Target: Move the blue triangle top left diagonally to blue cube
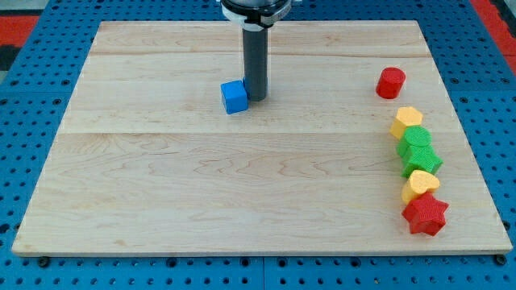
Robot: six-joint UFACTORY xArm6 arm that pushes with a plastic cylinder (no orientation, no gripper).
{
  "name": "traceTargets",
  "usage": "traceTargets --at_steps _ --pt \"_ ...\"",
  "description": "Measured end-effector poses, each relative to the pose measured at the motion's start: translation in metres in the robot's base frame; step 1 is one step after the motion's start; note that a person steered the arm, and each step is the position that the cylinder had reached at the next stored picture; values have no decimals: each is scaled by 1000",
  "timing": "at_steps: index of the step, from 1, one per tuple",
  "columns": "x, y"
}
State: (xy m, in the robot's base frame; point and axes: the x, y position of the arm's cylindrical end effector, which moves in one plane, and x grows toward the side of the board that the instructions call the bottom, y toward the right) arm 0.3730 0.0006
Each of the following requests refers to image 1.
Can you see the black white robot arm flange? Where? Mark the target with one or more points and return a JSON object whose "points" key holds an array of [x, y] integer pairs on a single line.
{"points": [[255, 15]]}

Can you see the blue cube block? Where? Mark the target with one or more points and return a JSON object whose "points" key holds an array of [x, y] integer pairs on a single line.
{"points": [[234, 97]]}

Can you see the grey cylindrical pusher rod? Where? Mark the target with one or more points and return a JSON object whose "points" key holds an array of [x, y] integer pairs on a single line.
{"points": [[255, 56]]}

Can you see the wooden board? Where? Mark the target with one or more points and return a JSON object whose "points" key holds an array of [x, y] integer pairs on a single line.
{"points": [[146, 161]]}

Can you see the red cylinder block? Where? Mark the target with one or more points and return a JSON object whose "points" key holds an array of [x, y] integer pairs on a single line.
{"points": [[390, 83]]}

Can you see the yellow pentagon block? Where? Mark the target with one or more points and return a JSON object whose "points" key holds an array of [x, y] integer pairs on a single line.
{"points": [[405, 117]]}

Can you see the green cylinder block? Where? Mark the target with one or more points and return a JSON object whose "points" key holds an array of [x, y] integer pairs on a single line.
{"points": [[413, 136]]}

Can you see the green star block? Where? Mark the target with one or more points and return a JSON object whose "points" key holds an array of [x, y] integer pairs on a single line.
{"points": [[420, 158]]}

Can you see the yellow heart block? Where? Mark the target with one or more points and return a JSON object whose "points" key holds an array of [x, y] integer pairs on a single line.
{"points": [[418, 183]]}

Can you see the red star block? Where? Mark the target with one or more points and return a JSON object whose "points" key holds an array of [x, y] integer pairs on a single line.
{"points": [[426, 215]]}

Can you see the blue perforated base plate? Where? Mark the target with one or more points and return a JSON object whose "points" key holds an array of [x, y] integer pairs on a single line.
{"points": [[39, 84]]}

